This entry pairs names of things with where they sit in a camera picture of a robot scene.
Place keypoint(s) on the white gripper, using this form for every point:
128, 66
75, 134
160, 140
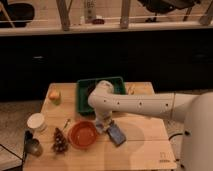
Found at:
103, 118

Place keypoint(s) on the grey blue towel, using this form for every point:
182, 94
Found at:
101, 128

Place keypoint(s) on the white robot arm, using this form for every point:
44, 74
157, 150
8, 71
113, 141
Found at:
194, 111

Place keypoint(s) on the red orange bowl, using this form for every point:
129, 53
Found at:
82, 135

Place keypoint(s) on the dark brown bowl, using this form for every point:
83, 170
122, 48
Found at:
90, 88

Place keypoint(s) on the blue sponge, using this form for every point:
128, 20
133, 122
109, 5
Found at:
115, 134

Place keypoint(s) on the green plastic tray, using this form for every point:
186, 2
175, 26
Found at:
82, 106

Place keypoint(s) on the bunch of dark grapes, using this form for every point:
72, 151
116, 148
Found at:
60, 144

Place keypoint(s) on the yellow green fruit toy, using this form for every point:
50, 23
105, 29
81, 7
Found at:
55, 97

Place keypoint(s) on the white cup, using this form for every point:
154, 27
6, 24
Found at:
37, 122

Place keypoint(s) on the dark metal cup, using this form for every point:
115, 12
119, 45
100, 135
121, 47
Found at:
34, 147

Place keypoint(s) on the dark red background object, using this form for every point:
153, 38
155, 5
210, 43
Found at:
98, 21

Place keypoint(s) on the black office chair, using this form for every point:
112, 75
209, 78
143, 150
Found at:
166, 6

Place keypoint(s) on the black chair left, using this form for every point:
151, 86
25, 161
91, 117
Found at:
20, 14

